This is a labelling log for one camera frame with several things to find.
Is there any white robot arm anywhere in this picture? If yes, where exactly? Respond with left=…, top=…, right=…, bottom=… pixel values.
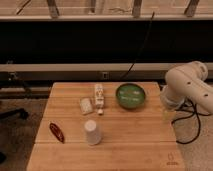
left=159, top=61, right=213, bottom=121

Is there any dark red chili pepper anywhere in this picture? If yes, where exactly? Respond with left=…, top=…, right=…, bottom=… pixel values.
left=49, top=123, right=65, bottom=143

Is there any green ceramic bowl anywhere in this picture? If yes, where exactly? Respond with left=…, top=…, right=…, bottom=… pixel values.
left=115, top=83, right=146, bottom=109

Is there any white upside-down paper cup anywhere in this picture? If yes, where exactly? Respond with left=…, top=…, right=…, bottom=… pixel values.
left=84, top=120, right=102, bottom=145

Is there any black cable on floor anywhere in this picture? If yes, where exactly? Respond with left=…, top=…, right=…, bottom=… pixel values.
left=171, top=98, right=213, bottom=146

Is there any white rectangular box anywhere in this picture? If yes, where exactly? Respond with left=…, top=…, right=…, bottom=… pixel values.
left=94, top=84, right=104, bottom=108

